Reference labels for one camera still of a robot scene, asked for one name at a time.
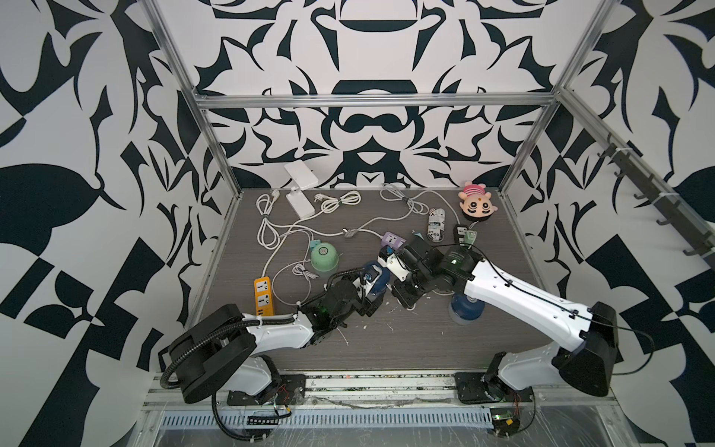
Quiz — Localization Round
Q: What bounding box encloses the green charger adapter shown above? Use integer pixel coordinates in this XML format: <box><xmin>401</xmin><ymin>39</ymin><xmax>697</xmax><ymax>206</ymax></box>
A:
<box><xmin>463</xmin><ymin>229</ymin><xmax>478</xmax><ymax>246</ymax></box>

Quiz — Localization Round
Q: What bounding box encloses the blue cordless grinder front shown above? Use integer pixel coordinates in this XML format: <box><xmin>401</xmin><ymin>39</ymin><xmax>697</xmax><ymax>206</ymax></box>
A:
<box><xmin>448</xmin><ymin>294</ymin><xmax>486</xmax><ymax>325</ymax></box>

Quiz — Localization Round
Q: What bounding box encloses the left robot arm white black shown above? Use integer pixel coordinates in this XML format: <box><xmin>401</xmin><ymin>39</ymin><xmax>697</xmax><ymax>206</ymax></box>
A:
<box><xmin>159</xmin><ymin>264</ymin><xmax>391</xmax><ymax>404</ymax></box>

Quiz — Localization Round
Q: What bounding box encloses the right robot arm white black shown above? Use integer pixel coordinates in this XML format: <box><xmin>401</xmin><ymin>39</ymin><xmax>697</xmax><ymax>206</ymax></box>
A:
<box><xmin>378</xmin><ymin>238</ymin><xmax>618</xmax><ymax>403</ymax></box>

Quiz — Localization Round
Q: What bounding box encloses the yellow power strip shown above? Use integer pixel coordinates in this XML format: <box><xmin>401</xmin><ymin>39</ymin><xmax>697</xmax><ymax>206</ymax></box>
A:
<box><xmin>253</xmin><ymin>277</ymin><xmax>275</xmax><ymax>317</ymax></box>

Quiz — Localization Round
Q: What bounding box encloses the purple power strip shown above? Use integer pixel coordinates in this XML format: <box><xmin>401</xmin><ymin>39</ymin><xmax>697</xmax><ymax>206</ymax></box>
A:
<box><xmin>381</xmin><ymin>231</ymin><xmax>406</xmax><ymax>251</ymax></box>

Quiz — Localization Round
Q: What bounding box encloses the pink cartoon face toy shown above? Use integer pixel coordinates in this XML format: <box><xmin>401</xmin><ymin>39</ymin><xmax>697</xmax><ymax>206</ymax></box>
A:
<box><xmin>458</xmin><ymin>183</ymin><xmax>499</xmax><ymax>222</ymax></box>

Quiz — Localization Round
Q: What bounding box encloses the white folding desk lamp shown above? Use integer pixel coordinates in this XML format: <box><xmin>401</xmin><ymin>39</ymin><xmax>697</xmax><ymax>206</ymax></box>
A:
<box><xmin>285</xmin><ymin>160</ymin><xmax>318</xmax><ymax>220</ymax></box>

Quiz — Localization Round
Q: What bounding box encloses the cream thick power cord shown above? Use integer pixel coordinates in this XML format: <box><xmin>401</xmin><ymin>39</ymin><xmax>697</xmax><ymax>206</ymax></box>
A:
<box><xmin>261</xmin><ymin>220</ymin><xmax>359</xmax><ymax>280</ymax></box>

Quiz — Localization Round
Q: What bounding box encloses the white coiled power cable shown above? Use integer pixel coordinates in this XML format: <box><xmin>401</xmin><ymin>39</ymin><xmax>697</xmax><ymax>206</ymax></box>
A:
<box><xmin>314</xmin><ymin>189</ymin><xmax>363</xmax><ymax>214</ymax></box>
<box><xmin>255</xmin><ymin>188</ymin><xmax>314</xmax><ymax>251</ymax></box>

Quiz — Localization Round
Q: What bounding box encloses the grey wall hook rail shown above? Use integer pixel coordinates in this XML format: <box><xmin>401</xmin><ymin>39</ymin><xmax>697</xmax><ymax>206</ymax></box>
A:
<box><xmin>597</xmin><ymin>132</ymin><xmax>715</xmax><ymax>258</ymax></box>

